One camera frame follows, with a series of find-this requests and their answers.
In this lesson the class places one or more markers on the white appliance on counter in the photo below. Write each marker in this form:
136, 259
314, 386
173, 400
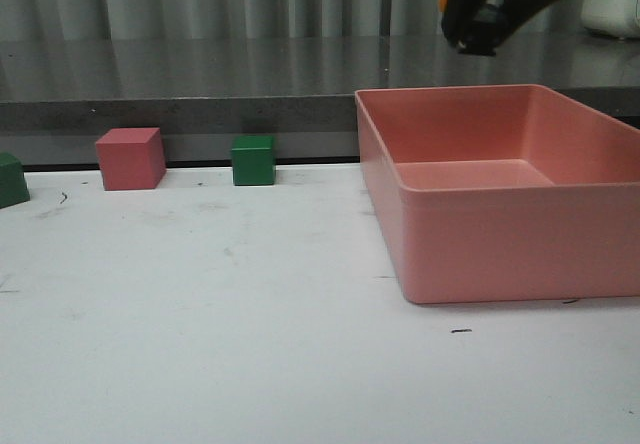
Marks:
615, 18

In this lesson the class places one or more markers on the pink plastic bin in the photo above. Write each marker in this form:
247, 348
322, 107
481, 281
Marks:
501, 192

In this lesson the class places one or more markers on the green cube block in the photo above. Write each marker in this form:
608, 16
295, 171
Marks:
253, 160

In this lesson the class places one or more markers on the pink cube block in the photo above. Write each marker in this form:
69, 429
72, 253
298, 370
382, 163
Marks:
131, 158

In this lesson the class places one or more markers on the grey stone counter shelf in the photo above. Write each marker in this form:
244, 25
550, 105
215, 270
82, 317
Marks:
58, 98

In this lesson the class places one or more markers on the green block at left edge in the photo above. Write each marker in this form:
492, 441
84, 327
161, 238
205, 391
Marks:
13, 186

